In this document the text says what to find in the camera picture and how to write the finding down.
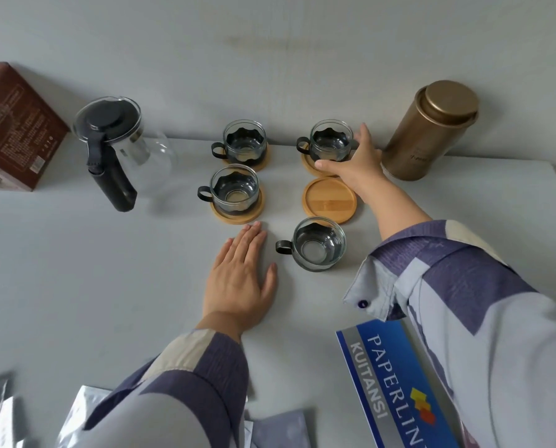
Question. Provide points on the person's left hand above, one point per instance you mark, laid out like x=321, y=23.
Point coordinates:
x=236, y=284

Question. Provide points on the brown cardboard box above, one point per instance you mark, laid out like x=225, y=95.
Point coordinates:
x=12, y=130

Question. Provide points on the round wooden coaster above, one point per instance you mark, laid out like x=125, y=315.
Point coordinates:
x=311, y=168
x=263, y=159
x=329, y=200
x=236, y=218

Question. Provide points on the gold metal tea canister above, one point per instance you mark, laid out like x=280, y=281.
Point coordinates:
x=427, y=130

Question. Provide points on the person's right hand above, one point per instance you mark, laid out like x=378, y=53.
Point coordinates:
x=359, y=170

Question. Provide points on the person's right thumb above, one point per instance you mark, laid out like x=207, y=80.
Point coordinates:
x=331, y=166

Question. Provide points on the glass teapot with black lid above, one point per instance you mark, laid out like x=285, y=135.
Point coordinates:
x=114, y=144

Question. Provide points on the glass cup with black holder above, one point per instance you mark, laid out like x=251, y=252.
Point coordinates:
x=233, y=188
x=243, y=139
x=316, y=244
x=329, y=139

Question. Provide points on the person's left little finger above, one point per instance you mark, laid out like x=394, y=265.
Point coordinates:
x=223, y=263

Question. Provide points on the person's left thumb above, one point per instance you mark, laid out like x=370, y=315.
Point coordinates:
x=270, y=279

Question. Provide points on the grey purple foil packet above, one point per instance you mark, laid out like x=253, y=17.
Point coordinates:
x=285, y=429

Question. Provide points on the person's left middle finger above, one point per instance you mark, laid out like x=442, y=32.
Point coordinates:
x=247, y=244

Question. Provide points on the blue receipt book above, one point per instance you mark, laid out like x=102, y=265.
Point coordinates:
x=390, y=382

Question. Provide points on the person's left forearm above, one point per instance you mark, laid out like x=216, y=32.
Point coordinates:
x=175, y=396

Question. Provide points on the person's right forearm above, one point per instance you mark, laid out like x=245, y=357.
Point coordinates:
x=469, y=321

